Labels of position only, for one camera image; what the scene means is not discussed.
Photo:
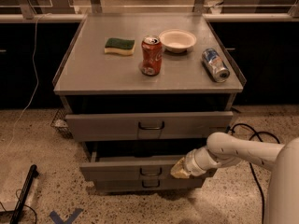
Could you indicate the foam covered gripper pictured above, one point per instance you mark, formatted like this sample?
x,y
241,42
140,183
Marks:
x,y
192,166

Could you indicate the grey drawer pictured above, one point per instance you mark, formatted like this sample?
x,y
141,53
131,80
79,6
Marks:
x,y
129,168
146,126
154,184

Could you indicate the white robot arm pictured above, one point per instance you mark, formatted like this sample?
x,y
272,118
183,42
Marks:
x,y
282,160

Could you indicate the grey bottom drawer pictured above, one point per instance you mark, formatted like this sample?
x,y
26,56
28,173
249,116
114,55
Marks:
x,y
154,184

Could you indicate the grey top drawer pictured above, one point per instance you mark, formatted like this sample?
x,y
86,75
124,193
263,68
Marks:
x,y
146,126

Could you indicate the grey drawer cabinet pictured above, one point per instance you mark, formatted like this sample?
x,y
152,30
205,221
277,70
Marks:
x,y
92,82

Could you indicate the blue silver soda can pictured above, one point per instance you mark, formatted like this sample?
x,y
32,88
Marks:
x,y
215,66

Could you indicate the red soda can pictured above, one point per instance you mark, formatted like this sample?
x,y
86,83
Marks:
x,y
152,55

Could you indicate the white bowl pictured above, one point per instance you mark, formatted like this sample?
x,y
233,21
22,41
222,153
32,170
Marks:
x,y
177,41

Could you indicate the green yellow sponge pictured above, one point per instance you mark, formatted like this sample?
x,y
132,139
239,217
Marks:
x,y
124,47

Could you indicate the black bar on floor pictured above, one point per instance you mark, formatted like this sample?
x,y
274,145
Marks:
x,y
32,174

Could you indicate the white railing counter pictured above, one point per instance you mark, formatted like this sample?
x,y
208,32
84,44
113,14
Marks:
x,y
34,10

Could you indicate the wire mesh basket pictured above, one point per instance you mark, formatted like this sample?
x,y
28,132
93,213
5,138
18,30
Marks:
x,y
59,124

